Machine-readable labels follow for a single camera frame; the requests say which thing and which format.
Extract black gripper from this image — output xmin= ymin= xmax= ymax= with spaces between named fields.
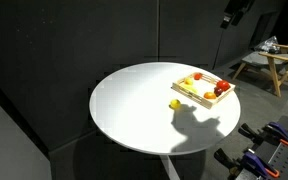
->
xmin=224 ymin=0 xmax=256 ymax=27

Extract yellow banana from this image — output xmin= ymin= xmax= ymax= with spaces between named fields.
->
xmin=180 ymin=83 xmax=199 ymax=95

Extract wooden slatted box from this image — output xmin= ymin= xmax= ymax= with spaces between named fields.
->
xmin=171 ymin=71 xmax=236 ymax=110

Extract crumpled clear plastic bag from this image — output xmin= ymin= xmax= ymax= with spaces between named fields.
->
xmin=253 ymin=35 xmax=282 ymax=54

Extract wooden armchair grey cushion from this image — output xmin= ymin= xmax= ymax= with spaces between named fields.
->
xmin=232 ymin=43 xmax=288 ymax=98

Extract large red apple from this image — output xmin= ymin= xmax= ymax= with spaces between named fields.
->
xmin=216 ymin=79 xmax=231 ymax=92

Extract dark purple plum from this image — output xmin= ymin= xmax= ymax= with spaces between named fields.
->
xmin=213 ymin=87 xmax=224 ymax=98

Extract orange fruit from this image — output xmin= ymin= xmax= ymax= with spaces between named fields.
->
xmin=203 ymin=91 xmax=217 ymax=100

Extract yellow lemon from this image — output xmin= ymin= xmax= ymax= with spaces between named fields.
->
xmin=169 ymin=98 xmax=182 ymax=110

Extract purple orange spring clamp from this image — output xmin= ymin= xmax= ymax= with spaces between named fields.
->
xmin=213 ymin=148 xmax=281 ymax=179
xmin=238 ymin=121 xmax=288 ymax=148

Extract round white table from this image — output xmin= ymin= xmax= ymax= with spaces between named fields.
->
xmin=89 ymin=61 xmax=242 ymax=156

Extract white table pedestal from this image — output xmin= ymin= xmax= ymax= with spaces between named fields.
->
xmin=159 ymin=154 xmax=182 ymax=180

